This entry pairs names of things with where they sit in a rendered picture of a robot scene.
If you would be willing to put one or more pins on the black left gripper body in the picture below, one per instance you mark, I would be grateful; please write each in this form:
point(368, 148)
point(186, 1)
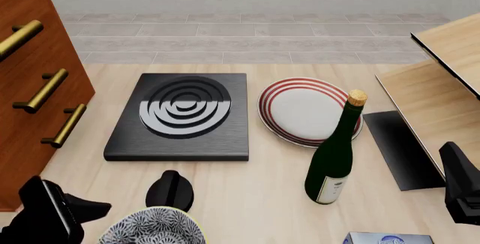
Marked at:
point(37, 224)

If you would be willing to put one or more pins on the patterned black and white bowl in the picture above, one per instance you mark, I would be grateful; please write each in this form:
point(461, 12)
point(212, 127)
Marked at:
point(150, 227)

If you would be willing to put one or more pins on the wooden cabinet with drawers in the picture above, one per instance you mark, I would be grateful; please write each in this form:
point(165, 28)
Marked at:
point(26, 131)

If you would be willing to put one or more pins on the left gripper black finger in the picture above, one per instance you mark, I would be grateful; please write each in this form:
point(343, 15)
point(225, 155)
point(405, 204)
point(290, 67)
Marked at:
point(33, 190)
point(90, 208)

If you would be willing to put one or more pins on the pale wood rack black base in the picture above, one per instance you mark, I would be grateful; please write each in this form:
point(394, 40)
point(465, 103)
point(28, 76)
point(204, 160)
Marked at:
point(427, 97)

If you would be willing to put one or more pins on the flat black stove plate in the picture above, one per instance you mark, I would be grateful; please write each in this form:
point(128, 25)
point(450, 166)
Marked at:
point(127, 145)

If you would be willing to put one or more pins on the dark green wine bottle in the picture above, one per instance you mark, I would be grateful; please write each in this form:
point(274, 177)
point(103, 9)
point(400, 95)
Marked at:
point(330, 168)

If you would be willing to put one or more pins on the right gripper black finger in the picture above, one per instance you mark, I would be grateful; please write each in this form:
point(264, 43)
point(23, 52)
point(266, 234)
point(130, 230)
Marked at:
point(458, 162)

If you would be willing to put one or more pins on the blue and white food box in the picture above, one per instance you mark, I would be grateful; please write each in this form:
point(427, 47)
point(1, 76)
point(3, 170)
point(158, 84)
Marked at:
point(375, 239)

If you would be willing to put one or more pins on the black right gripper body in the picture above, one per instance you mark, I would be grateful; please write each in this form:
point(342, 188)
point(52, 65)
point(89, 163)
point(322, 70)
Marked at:
point(465, 204)

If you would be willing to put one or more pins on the white plate with red rings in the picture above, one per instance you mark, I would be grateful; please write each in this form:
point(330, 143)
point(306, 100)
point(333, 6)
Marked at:
point(303, 114)

